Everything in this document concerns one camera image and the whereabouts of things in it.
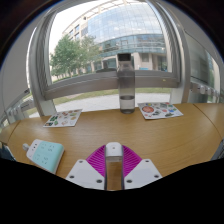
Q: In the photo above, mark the white and mint power strip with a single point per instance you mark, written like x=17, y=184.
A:
x=46, y=155

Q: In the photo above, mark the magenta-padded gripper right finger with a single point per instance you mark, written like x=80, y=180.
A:
x=130, y=161

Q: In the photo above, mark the sticker sheet with green stickers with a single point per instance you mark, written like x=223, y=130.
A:
x=63, y=118

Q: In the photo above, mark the white wall socket rail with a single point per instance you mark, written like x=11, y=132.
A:
x=20, y=108
x=203, y=89

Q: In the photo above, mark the clear bottle with black cap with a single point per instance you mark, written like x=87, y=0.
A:
x=126, y=86

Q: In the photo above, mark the glass office building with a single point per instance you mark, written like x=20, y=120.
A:
x=130, y=30

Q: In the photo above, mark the green tree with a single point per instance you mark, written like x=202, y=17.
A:
x=70, y=55

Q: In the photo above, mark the small white charger block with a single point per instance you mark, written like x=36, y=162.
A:
x=114, y=149

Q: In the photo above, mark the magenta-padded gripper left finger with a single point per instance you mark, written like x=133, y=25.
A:
x=97, y=161

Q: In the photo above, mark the grey window frame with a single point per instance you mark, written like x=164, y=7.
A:
x=100, y=83

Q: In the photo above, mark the sticker sheet with red sticker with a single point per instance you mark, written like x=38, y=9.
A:
x=160, y=110

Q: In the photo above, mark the grey roller blind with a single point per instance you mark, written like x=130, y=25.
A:
x=13, y=76

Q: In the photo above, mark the side window glass pane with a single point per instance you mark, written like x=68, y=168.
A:
x=200, y=60

